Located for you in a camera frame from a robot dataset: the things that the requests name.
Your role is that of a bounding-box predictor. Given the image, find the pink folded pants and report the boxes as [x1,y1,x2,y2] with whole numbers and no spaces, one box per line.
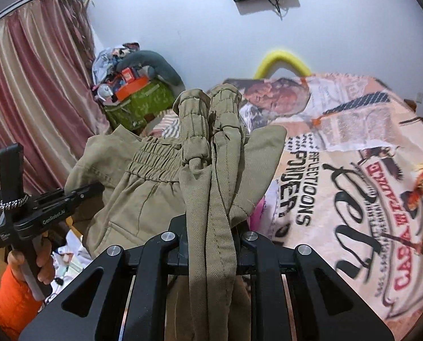
[247,196,275,236]

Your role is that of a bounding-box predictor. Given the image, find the green patterned bag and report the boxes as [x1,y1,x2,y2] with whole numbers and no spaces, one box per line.
[103,80,174,133]

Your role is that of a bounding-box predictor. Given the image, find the left hand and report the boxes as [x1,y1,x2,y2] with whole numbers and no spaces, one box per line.
[7,237,55,285]

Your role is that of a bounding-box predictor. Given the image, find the striped red curtain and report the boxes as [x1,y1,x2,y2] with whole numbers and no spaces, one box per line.
[0,0,110,193]

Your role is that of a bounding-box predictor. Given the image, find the yellow foam tube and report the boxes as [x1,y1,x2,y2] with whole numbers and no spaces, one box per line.
[254,49,312,79]

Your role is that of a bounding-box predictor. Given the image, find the orange box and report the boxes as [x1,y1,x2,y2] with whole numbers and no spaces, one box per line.
[114,67,149,101]

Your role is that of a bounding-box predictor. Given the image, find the grey plush pillow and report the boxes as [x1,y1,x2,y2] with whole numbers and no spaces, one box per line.
[115,50,182,86]

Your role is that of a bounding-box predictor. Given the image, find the orange sleeve forearm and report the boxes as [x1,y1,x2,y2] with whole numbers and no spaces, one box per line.
[0,266,43,340]

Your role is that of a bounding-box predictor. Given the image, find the newspaper print bedspread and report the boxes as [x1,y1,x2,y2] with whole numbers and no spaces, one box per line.
[232,73,423,340]

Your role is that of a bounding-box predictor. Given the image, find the olive green pants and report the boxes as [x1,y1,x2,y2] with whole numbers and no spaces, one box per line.
[65,85,286,340]

